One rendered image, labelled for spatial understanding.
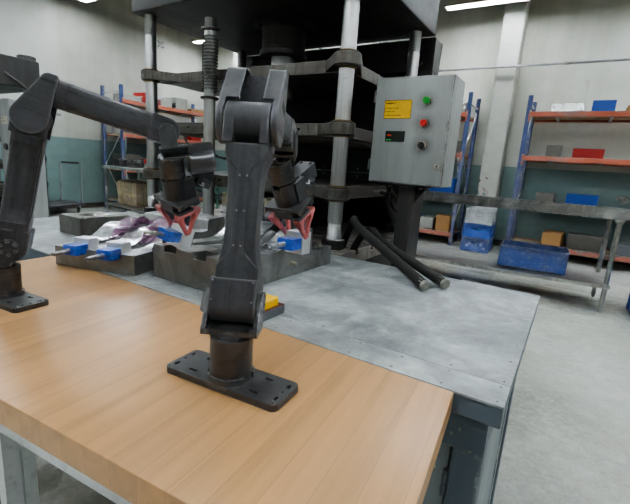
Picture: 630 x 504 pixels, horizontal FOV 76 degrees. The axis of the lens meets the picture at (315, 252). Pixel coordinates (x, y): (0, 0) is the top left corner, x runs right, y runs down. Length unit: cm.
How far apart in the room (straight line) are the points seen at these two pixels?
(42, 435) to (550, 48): 751
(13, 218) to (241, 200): 56
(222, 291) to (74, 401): 24
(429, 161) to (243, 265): 114
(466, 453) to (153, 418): 50
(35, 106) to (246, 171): 51
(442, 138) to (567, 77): 598
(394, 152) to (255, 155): 111
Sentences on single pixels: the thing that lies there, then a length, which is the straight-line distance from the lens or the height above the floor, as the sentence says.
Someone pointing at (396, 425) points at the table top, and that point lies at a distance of 59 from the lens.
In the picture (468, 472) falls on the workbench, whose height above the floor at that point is 64.
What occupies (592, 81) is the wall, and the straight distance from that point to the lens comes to 750.
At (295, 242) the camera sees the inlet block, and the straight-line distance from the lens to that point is 96.
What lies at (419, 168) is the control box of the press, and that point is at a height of 114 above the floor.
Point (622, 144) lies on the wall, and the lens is 740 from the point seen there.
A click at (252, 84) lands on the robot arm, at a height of 124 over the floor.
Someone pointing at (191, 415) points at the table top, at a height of 80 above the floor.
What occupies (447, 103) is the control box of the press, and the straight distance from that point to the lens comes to 162.
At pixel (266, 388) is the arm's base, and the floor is 81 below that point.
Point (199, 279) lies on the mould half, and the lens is 104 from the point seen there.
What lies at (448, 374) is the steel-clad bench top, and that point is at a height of 80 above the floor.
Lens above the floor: 112
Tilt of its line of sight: 12 degrees down
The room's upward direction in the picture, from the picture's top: 4 degrees clockwise
